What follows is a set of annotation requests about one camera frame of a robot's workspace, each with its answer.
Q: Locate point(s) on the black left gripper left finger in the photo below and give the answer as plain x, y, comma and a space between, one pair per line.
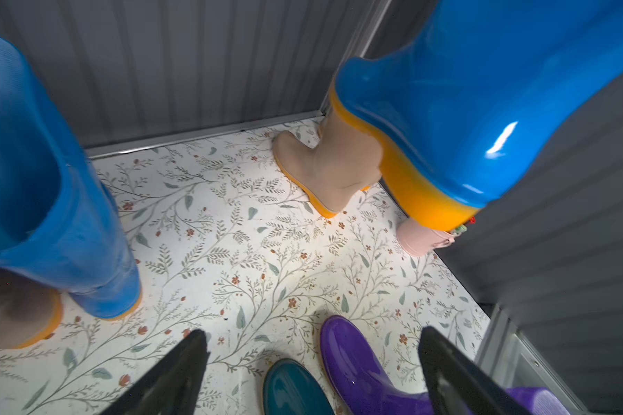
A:
173, 385

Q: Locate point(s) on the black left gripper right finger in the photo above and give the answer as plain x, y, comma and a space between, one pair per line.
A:
455, 385

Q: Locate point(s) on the beige rain boot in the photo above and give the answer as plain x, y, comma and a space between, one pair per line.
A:
344, 162
29, 311

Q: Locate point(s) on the blue rain boot front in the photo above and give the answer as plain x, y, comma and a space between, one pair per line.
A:
59, 225

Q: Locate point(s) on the blue rain boot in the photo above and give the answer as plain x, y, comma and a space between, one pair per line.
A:
463, 111
59, 225

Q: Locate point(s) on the blue rain boot back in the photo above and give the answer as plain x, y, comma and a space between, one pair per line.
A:
463, 111

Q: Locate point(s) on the purple front boot right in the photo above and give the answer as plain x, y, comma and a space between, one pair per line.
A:
360, 380

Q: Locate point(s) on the dark green front boot right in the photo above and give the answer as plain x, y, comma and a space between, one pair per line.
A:
289, 388

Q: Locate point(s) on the pink pen cup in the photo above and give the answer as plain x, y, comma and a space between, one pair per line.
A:
418, 241

